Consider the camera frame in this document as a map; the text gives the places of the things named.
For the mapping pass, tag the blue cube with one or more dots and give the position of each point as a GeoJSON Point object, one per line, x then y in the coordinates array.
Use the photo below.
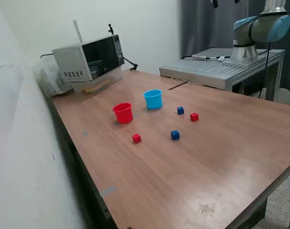
{"type": "Point", "coordinates": [175, 135]}
{"type": "Point", "coordinates": [180, 110]}

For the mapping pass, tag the red cube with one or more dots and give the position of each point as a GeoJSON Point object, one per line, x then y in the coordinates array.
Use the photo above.
{"type": "Point", "coordinates": [136, 138]}
{"type": "Point", "coordinates": [194, 117]}

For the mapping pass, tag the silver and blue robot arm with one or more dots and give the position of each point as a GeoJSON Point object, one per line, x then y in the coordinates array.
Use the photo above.
{"type": "Point", "coordinates": [254, 28]}

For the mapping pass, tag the blue plastic bin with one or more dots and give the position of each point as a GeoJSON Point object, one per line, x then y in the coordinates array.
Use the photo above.
{"type": "Point", "coordinates": [154, 101]}

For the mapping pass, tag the red plastic bin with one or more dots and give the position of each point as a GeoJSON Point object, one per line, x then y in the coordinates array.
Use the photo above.
{"type": "Point", "coordinates": [123, 115]}

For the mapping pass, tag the dark grey curtain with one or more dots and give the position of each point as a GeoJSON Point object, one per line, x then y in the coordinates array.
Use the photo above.
{"type": "Point", "coordinates": [202, 28]}

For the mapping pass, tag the aluminium robot mounting stand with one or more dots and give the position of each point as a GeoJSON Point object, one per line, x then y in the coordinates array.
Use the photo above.
{"type": "Point", "coordinates": [207, 69]}

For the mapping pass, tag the thin metal strip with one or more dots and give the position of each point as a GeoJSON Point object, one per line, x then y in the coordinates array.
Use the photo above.
{"type": "Point", "coordinates": [177, 85]}

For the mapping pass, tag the clear plastic box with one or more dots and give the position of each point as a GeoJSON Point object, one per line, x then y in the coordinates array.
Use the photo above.
{"type": "Point", "coordinates": [111, 77]}

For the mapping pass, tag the white thin rod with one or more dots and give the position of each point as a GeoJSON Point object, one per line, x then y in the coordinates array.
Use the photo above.
{"type": "Point", "coordinates": [77, 29]}

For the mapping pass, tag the wooden sticks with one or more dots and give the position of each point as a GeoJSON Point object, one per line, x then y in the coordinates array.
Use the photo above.
{"type": "Point", "coordinates": [94, 88]}

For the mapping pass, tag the silver microwave oven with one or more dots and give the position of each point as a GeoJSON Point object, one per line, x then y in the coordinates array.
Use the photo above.
{"type": "Point", "coordinates": [70, 62]}

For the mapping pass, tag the clear plastic bag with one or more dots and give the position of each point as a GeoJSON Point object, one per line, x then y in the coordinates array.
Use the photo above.
{"type": "Point", "coordinates": [49, 78]}

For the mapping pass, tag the long blue tape strip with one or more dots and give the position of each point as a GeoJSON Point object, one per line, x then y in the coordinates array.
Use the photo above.
{"type": "Point", "coordinates": [107, 191]}

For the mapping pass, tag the small black camera mount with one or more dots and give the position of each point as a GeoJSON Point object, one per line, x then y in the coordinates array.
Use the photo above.
{"type": "Point", "coordinates": [110, 28]}

